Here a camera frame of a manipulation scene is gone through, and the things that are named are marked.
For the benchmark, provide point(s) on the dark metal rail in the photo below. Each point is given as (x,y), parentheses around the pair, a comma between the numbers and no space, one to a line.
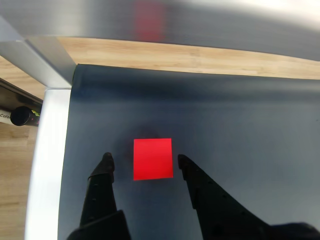
(17,91)

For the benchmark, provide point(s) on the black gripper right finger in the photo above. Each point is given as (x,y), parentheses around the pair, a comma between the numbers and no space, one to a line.
(215,207)

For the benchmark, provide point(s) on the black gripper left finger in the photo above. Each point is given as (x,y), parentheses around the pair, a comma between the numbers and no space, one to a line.
(98,190)

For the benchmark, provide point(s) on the grey mat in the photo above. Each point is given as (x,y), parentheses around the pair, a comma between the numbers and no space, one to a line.
(225,120)

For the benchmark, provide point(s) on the silver aluminium frame post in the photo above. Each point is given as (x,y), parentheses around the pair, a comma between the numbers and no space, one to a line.
(42,60)

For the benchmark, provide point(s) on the red cube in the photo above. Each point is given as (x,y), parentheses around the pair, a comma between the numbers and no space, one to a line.
(153,160)

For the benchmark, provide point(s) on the black cylinder with label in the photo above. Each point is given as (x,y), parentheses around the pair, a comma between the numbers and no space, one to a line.
(21,116)

